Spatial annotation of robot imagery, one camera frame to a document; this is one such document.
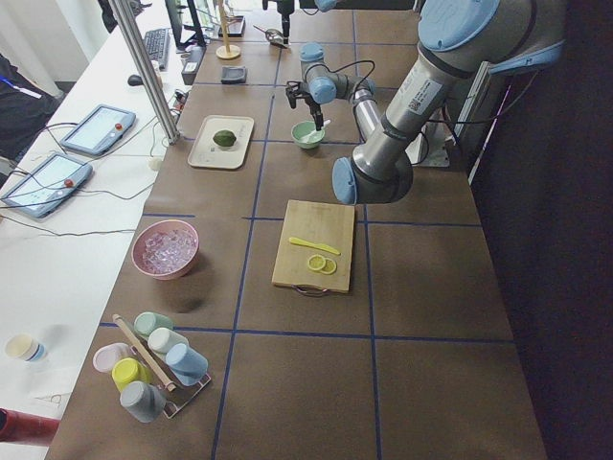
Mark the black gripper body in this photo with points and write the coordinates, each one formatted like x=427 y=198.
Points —
x=314 y=107

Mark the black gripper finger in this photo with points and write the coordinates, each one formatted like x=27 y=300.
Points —
x=319 y=121
x=314 y=120

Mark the mint green bowl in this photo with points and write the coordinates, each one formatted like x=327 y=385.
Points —
x=302 y=129

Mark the white plastic spoon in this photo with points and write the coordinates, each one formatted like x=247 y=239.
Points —
x=312 y=136

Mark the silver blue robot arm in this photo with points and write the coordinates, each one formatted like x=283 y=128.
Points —
x=455 y=38

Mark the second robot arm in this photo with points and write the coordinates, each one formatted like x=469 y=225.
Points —
x=285 y=8

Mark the pink bowl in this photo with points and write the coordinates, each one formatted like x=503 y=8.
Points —
x=164 y=225

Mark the metal scoop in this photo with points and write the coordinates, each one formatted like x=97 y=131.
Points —
x=273 y=36

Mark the dark grey square dish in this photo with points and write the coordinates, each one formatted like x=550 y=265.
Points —
x=233 y=75

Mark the wooden stand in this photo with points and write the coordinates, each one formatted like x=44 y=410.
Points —
x=227 y=51

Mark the bamboo cutting board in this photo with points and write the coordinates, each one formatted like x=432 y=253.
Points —
x=331 y=224

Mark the cream rabbit tray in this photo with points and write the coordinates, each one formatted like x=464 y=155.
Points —
x=206 y=154

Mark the black monitor stand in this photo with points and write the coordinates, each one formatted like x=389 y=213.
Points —
x=185 y=24

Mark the yellow plastic knife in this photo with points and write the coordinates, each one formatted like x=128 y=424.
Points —
x=315 y=245

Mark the black keyboard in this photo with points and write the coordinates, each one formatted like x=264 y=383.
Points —
x=157 y=44

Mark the black computer mouse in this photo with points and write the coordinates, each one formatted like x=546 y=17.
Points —
x=135 y=80

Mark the far teach pendant tablet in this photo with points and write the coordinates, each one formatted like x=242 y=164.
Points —
x=99 y=131

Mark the teach pendant tablet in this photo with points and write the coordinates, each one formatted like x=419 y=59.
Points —
x=40 y=192
x=99 y=131

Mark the clear ice cubes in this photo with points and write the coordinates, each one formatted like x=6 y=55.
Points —
x=165 y=252

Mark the near teach pendant tablet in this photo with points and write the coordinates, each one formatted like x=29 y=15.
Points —
x=40 y=192

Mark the green cup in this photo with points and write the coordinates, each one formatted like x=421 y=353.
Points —
x=147 y=322

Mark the white cup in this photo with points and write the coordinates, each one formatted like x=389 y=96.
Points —
x=162 y=339

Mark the light blue cup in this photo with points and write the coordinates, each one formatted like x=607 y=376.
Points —
x=187 y=364

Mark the yellow cup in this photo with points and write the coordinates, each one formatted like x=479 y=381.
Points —
x=128 y=370

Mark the pink cup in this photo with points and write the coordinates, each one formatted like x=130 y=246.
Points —
x=109 y=355

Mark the grey cup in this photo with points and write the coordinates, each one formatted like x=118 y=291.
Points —
x=143 y=401

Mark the paper cup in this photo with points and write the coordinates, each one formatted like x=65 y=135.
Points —
x=25 y=347

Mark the red object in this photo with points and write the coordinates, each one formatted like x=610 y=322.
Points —
x=27 y=429

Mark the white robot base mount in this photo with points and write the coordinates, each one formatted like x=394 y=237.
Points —
x=431 y=147

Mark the metal cutting board handle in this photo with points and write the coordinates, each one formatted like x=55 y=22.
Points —
x=312 y=291

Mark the aluminium frame post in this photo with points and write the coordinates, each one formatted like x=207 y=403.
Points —
x=131 y=33

